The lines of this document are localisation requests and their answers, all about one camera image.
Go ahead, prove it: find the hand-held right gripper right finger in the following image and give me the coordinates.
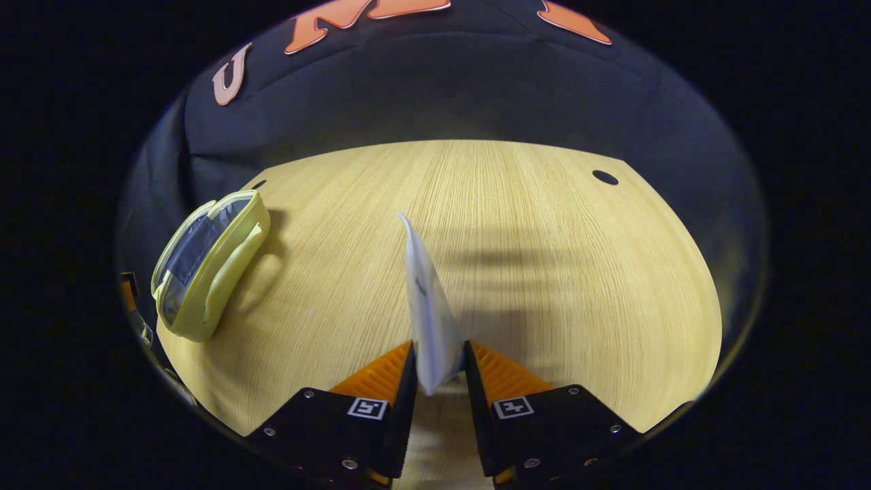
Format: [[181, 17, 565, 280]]
[[464, 340, 644, 489]]

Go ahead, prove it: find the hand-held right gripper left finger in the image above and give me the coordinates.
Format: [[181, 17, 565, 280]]
[[244, 340, 418, 489]]

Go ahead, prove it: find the small cream yellow suitcase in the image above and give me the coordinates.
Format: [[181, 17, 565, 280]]
[[150, 190, 272, 343]]

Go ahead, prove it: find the white skincare sachet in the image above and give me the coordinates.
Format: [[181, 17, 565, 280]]
[[397, 212, 466, 397]]

